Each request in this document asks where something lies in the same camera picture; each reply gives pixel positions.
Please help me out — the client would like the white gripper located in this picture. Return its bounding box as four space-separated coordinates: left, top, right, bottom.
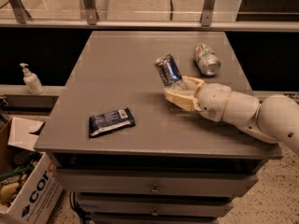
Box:
164 76 232 122

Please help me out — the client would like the silver blue redbull can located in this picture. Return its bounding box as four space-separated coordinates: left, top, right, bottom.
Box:
154 54 186 91

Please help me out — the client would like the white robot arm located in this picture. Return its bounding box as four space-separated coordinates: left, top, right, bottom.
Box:
164 76 299 154

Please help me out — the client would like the dark blue snack packet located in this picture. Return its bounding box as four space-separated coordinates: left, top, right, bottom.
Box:
89 107 135 138

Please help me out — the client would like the grey drawer cabinet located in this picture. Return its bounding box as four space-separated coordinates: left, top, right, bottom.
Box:
36 31 281 224

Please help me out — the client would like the lower grey drawer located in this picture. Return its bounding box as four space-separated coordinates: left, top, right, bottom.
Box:
77 195 233 217

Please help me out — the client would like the grey drawer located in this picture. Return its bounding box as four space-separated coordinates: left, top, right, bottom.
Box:
77 195 233 217
54 169 258 197

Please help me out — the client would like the upper grey drawer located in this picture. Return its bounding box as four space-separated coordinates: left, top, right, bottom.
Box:
54 169 258 197

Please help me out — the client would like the white pump dispenser bottle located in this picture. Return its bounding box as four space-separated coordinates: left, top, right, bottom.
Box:
20 63 44 94

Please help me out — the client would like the white cardboard box with lettering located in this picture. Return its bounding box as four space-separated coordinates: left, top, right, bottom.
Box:
0 118 63 224

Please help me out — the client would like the metal railing post right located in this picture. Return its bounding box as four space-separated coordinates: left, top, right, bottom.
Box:
201 0 216 27

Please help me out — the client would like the metal railing post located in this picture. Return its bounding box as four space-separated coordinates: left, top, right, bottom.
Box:
83 0 98 25
8 0 31 23
201 0 216 27

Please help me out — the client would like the metal railing post middle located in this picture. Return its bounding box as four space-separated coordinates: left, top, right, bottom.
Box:
83 0 98 25

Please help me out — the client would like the black cable under cabinet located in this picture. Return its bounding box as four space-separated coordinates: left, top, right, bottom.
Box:
68 192 92 224

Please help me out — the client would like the metal railing post left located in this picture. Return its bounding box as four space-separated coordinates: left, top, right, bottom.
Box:
8 0 31 23

